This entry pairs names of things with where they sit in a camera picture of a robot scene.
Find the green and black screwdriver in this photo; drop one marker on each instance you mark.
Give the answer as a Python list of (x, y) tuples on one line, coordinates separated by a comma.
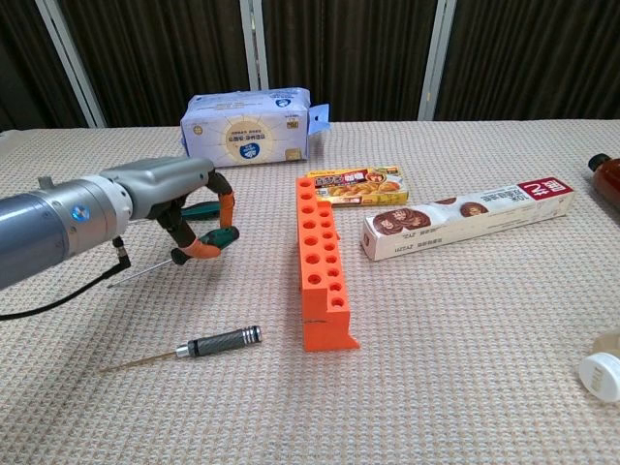
[(230, 235)]

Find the beige woven table cloth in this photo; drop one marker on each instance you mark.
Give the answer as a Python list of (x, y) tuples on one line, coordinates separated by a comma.
[(145, 412)]

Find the dark partition panel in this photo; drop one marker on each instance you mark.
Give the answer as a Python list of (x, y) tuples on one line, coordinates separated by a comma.
[(160, 48), (349, 48), (19, 58), (533, 48)]

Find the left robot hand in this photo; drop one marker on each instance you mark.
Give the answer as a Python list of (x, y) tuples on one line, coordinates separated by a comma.
[(160, 186)]

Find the white plastic wrap box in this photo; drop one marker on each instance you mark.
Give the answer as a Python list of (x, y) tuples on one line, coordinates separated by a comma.
[(460, 227)]

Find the blue tissue pack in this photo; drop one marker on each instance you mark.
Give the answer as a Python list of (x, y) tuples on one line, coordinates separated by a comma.
[(242, 140)]

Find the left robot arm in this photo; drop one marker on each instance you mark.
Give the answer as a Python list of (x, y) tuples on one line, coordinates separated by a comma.
[(39, 227)]

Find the white partition post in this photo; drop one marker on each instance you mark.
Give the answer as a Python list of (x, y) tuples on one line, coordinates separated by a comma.
[(72, 63), (437, 58), (254, 43)]

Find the orange tool holder block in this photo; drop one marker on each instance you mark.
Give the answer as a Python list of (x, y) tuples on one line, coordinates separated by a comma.
[(315, 310)]

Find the yellow curry box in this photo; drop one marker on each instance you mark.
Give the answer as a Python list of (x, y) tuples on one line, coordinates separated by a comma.
[(363, 186)]

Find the black silver precision screwdriver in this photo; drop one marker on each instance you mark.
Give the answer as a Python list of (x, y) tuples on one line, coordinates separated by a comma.
[(223, 341)]

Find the clear bottle white cap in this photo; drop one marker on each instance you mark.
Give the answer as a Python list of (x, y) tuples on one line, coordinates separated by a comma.
[(600, 375)]

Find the brown plastic bottle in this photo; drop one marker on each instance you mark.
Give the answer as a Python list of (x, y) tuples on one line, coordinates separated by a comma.
[(608, 184)]

